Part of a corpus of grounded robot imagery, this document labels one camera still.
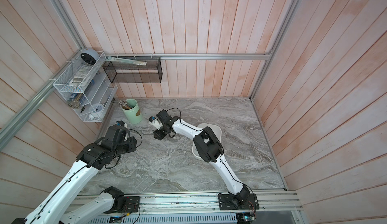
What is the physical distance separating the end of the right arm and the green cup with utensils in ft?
0.69

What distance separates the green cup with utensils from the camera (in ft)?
3.17

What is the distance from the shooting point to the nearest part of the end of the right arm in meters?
0.76
